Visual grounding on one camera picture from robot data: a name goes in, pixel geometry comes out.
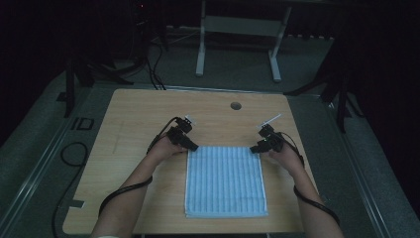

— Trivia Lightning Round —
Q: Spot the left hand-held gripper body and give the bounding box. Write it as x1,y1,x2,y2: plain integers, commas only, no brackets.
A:
165,114,197,147

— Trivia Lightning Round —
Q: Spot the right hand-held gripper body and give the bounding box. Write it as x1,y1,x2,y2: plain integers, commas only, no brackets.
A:
257,113,285,154

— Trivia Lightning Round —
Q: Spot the blue striped towel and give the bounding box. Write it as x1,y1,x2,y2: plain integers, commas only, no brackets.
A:
183,145,269,219

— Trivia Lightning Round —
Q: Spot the person's right hand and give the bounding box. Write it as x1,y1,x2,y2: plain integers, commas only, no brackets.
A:
261,141,307,177

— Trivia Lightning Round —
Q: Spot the person's left hand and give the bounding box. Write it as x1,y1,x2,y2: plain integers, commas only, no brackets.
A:
148,135,189,167

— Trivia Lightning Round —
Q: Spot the black stand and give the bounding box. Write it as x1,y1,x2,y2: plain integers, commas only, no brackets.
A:
62,54,135,119
283,62,366,134

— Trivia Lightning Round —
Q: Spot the metal floor rail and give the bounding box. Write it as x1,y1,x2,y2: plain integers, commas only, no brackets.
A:
92,82,331,99
0,86,100,232
321,95,394,238

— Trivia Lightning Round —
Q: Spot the black floor cables bundle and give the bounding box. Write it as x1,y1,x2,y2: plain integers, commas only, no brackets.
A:
132,39,167,91

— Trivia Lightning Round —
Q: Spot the black floor cable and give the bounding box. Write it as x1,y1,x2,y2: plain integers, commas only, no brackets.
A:
51,141,90,238

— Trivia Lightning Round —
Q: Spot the white desk frame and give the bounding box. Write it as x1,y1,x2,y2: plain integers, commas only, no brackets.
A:
194,0,293,83

